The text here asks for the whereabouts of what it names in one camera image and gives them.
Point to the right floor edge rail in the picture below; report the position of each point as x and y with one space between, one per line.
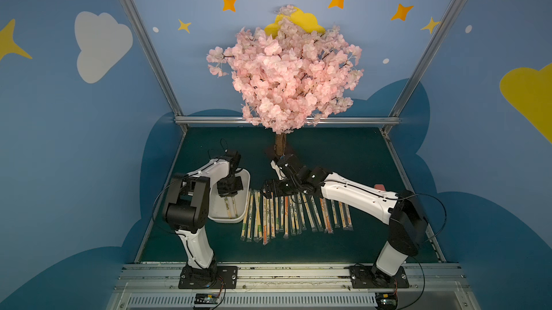
430 234

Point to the white plastic storage box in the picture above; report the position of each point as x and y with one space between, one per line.
217 210

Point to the left green circuit board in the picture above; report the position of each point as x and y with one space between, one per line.
206 300

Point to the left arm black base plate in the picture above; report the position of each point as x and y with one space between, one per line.
210 278

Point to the chopsticks pair eleventh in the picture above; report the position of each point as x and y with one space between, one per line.
273 227

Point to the chopsticks pair fourteenth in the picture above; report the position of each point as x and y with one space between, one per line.
246 219

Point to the pink cherry blossom tree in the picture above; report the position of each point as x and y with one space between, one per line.
292 73

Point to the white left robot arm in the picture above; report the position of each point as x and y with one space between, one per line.
209 192

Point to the chopsticks pair thirteenth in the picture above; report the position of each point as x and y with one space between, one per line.
250 217

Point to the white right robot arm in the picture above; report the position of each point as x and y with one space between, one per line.
401 212

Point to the floor edge rail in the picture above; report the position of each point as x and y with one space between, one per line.
158 161
430 234

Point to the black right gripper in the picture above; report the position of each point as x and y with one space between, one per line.
275 186

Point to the left floor edge rail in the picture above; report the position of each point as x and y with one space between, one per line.
158 161

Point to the chopsticks red print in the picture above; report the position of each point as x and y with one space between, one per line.
265 221

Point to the chopsticks pair twelfth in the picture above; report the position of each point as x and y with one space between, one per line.
257 222

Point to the right aluminium corner post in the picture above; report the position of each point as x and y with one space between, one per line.
447 20

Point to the wrapped chopsticks panda print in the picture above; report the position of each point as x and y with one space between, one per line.
230 207

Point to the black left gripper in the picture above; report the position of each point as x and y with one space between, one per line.
230 184

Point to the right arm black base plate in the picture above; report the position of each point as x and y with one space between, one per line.
368 276

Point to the right black controller board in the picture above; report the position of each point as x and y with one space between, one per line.
386 301

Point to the left aluminium corner post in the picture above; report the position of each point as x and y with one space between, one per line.
145 41

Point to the chopsticks pair fifteenth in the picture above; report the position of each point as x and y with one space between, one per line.
291 214

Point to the front aluminium mounting rail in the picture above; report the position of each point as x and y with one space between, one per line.
292 286

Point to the aluminium corner post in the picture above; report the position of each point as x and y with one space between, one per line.
447 20
145 41

